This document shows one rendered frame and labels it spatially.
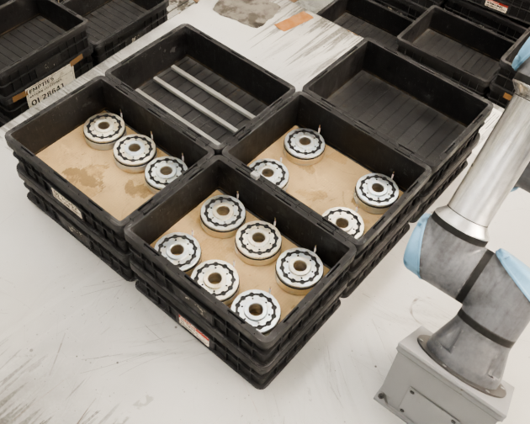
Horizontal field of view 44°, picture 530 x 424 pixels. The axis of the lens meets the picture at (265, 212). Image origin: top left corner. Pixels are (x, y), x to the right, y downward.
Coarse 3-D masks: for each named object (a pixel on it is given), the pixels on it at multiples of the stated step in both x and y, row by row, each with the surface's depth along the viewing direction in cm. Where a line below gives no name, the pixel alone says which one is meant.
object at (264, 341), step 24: (240, 168) 149; (168, 192) 143; (144, 216) 139; (312, 216) 141; (336, 240) 138; (168, 264) 132; (336, 264) 134; (192, 288) 129; (216, 312) 128; (264, 336) 123
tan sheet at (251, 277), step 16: (176, 224) 151; (192, 224) 151; (208, 240) 148; (224, 240) 149; (288, 240) 150; (208, 256) 146; (224, 256) 146; (240, 272) 144; (256, 272) 144; (272, 272) 144; (240, 288) 141; (256, 288) 141; (272, 288) 141; (288, 304) 139
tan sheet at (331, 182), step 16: (272, 144) 168; (256, 160) 164; (288, 160) 165; (336, 160) 166; (304, 176) 162; (320, 176) 162; (336, 176) 162; (352, 176) 163; (288, 192) 158; (304, 192) 159; (320, 192) 159; (336, 192) 159; (352, 192) 159; (400, 192) 160; (320, 208) 156; (352, 208) 156; (368, 224) 154
